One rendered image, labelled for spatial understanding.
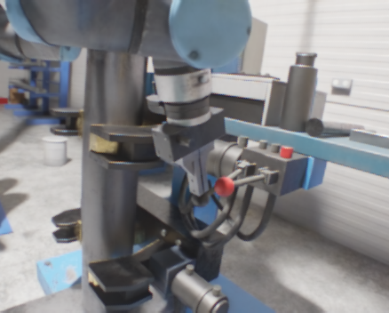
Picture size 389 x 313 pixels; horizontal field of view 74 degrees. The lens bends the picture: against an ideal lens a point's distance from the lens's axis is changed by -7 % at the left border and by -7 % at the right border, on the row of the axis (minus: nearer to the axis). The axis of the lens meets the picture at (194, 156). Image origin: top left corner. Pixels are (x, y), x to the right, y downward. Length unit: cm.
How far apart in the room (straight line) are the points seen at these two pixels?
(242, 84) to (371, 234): 207
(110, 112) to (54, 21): 69
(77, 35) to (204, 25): 12
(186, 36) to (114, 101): 69
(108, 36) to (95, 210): 84
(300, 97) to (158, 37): 53
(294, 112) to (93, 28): 58
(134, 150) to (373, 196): 213
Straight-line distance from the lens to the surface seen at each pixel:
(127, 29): 28
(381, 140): 80
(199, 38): 28
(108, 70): 94
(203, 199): 55
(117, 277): 97
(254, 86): 80
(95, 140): 84
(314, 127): 72
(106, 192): 102
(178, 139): 44
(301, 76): 76
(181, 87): 42
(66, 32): 29
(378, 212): 260
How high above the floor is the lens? 114
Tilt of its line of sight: 14 degrees down
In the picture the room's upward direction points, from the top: 7 degrees clockwise
